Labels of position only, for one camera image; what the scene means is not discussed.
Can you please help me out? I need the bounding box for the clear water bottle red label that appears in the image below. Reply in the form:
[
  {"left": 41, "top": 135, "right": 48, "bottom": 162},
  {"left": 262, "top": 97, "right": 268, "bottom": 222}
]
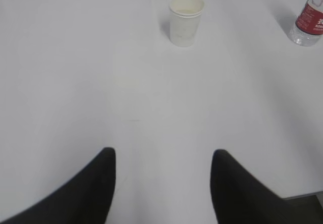
[{"left": 289, "top": 0, "right": 322, "bottom": 46}]

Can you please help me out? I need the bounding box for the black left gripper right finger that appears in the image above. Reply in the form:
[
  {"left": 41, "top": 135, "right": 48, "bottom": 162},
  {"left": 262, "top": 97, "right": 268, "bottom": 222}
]
[{"left": 210, "top": 149, "right": 322, "bottom": 223}]

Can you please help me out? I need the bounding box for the white paper cup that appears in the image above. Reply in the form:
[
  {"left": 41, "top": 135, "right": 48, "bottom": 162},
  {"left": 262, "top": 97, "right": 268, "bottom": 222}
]
[{"left": 169, "top": 0, "right": 204, "bottom": 47}]

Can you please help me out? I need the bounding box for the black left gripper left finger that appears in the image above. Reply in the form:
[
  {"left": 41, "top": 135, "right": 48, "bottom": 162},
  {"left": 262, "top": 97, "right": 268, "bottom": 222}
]
[{"left": 4, "top": 147, "right": 116, "bottom": 223}]

